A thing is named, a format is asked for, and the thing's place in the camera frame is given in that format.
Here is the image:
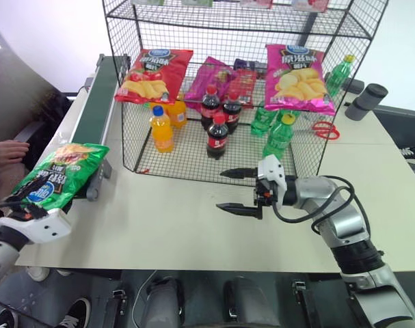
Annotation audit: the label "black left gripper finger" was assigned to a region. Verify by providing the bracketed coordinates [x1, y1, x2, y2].
[4, 190, 34, 207]

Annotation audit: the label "red rings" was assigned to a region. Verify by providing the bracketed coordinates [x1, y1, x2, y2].
[312, 119, 341, 141]

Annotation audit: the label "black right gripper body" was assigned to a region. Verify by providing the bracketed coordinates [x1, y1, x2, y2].
[253, 177, 280, 208]

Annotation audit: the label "bystander bare hand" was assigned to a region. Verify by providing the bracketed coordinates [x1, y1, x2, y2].
[0, 139, 31, 169]

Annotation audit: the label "dark purple snack pack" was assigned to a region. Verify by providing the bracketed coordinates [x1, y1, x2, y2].
[233, 58, 267, 74]

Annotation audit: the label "dark gray cylinder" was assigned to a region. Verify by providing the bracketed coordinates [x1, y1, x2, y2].
[344, 83, 390, 121]

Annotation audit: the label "black bag with print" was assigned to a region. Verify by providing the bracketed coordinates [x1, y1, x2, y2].
[373, 103, 415, 187]

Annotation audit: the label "orange soda bottle blue cap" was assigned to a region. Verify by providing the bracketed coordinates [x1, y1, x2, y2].
[149, 105, 175, 154]

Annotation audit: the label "red potato chip bag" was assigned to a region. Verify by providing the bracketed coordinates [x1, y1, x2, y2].
[114, 48, 194, 105]

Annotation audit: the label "pink potato chip bag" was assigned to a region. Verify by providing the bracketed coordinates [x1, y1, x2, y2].
[264, 44, 336, 116]

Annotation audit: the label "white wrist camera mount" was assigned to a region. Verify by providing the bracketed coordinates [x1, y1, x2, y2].
[0, 208, 72, 245]
[256, 154, 288, 206]

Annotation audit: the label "small red snack bag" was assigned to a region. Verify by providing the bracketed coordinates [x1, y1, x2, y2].
[227, 68, 260, 105]

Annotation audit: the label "cola bottle red cap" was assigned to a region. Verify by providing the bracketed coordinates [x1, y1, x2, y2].
[222, 91, 243, 135]
[206, 113, 230, 161]
[200, 85, 222, 131]

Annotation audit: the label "magenta snack bag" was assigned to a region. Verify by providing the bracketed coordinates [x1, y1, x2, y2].
[184, 55, 238, 111]

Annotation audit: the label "green soda bottle yellow cap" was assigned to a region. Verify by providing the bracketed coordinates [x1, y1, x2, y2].
[262, 113, 299, 160]

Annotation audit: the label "white cable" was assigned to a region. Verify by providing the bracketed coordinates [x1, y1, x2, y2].
[131, 269, 159, 328]

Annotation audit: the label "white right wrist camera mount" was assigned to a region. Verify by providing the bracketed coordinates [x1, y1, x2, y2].
[256, 154, 288, 206]

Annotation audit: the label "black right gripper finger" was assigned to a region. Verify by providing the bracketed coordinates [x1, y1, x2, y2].
[219, 167, 260, 180]
[215, 202, 265, 221]

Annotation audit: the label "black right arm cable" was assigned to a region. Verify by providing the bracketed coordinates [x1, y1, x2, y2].
[271, 175, 371, 237]

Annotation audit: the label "pink snack bag on shelf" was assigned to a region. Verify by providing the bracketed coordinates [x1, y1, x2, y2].
[239, 0, 273, 10]
[291, 0, 332, 14]

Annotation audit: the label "green conveyor belt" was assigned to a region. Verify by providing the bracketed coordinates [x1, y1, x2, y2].
[75, 53, 131, 203]

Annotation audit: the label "green potato chip bag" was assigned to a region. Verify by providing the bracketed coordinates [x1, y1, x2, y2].
[11, 142, 111, 211]

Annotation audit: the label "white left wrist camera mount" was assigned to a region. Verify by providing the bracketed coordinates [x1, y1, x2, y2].
[0, 208, 72, 245]

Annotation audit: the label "black wire mesh rack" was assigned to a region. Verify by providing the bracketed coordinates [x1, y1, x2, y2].
[102, 0, 390, 187]

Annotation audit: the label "black sneaker white sole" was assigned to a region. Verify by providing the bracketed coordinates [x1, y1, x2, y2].
[0, 307, 21, 328]
[57, 297, 92, 328]

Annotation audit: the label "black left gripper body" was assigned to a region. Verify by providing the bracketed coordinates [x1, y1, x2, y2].
[7, 201, 50, 222]

